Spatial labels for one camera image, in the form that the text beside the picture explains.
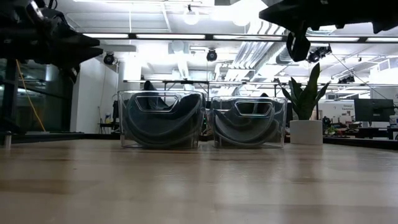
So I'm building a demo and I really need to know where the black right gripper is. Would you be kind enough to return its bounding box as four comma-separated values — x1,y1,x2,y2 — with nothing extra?
258,0,340,32

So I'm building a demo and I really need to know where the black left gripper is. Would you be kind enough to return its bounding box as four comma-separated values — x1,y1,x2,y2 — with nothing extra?
29,18,104,68

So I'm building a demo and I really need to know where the dark shoe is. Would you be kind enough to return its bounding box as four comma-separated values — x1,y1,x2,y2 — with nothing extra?
123,93,203,149

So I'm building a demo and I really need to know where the light grey cap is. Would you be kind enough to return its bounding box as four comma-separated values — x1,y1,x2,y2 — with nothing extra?
214,107,282,147

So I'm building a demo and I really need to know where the black ceiling spotlight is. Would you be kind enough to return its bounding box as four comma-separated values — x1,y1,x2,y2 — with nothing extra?
305,45,333,64

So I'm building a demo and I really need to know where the clear plastic bin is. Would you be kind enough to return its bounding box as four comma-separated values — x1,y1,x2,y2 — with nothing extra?
117,90,206,149
210,95,289,149

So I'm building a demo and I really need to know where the snake plant in white pot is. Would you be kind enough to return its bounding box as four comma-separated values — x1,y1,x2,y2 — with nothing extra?
279,62,331,146

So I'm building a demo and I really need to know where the black computer monitor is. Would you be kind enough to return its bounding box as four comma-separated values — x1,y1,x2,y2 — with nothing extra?
353,98,396,123

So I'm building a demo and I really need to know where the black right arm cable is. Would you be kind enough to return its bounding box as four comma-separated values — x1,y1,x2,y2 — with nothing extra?
285,30,312,62

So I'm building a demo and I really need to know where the yellow cable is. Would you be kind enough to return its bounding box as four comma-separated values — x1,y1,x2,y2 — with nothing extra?
15,58,47,132

